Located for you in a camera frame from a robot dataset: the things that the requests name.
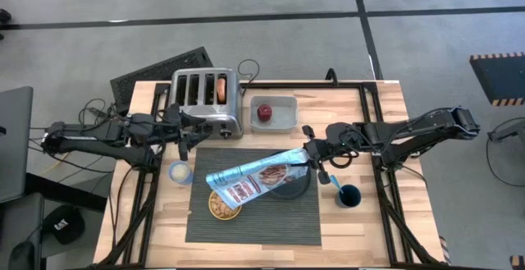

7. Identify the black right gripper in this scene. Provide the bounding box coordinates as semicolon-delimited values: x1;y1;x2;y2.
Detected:
302;121;358;186

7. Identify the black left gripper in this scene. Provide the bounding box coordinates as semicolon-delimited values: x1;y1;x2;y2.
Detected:
161;103;215;162

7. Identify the teal spoon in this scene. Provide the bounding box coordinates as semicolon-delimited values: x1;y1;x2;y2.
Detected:
329;174;346;195

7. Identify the cinnamon squares cereal bag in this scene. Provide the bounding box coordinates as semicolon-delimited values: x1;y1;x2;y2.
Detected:
204;147;311;211

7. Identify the red apple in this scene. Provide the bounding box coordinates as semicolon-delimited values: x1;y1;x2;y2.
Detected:
256;103;274;123

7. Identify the silver four-slot toaster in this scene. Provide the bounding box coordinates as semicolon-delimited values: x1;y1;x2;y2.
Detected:
169;67;244;140

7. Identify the dark round plate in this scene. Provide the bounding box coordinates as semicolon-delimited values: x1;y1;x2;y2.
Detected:
268;150;313;201

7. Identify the light blue cup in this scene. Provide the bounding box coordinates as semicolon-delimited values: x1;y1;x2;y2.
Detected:
167;160;194;186

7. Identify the dark blue cup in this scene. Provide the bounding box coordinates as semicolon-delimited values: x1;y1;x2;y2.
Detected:
335;184;363;210

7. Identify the light grey plastic tray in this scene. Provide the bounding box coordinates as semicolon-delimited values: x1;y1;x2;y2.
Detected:
249;94;299;135

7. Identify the black perforated floor panel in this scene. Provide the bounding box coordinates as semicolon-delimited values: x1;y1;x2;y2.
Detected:
109;46;215;114

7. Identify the blue white patterned bowl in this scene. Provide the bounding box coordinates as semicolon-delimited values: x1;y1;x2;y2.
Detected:
208;190;244;222

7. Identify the brown cereal squares pile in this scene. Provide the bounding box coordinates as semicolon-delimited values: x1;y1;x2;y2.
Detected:
210;194;240;219

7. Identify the grey woven placemat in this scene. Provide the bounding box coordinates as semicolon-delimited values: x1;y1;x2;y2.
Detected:
185;147;323;247

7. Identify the black cap with logo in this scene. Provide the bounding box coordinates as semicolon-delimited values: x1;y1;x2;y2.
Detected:
42;204;87;246

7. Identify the grey laptop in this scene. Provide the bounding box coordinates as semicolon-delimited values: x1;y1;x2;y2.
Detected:
0;85;34;204

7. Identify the grey floor stand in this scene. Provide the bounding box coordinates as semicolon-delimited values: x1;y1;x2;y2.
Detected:
486;120;525;144

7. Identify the black yellow striped mat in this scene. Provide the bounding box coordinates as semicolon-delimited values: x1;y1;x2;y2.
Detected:
469;51;525;108

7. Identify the black computer mouse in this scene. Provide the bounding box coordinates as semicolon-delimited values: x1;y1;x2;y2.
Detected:
7;240;37;270

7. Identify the black toaster power cable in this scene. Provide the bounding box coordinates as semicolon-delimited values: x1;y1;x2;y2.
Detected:
237;58;261;98

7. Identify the black aluminium table frame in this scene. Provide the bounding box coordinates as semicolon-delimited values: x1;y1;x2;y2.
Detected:
93;80;446;270

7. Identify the yellow cable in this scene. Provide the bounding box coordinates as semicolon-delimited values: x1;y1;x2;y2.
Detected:
39;159;62;177

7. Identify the black floor cable loop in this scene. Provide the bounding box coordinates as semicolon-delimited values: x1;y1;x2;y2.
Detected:
485;117;525;189

